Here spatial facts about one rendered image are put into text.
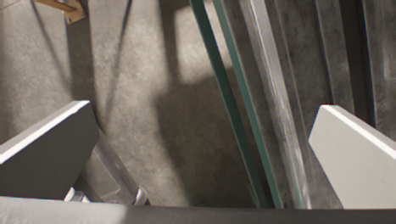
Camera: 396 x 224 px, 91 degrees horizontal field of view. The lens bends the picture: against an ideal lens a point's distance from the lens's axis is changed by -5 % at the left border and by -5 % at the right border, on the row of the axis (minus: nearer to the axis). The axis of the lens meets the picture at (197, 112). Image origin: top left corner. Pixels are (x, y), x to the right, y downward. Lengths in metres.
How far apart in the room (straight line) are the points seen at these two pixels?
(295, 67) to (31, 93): 1.23
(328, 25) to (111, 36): 0.94
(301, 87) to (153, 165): 1.01
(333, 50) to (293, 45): 0.06
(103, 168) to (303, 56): 0.96
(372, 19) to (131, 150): 1.12
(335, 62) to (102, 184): 1.05
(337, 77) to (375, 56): 0.07
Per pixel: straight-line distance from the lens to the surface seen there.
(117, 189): 1.14
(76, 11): 1.17
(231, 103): 0.57
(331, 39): 0.38
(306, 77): 0.38
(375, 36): 0.43
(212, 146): 1.19
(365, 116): 0.48
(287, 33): 0.36
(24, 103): 1.38
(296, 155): 0.36
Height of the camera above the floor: 1.06
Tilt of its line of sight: 73 degrees down
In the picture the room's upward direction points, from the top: 167 degrees clockwise
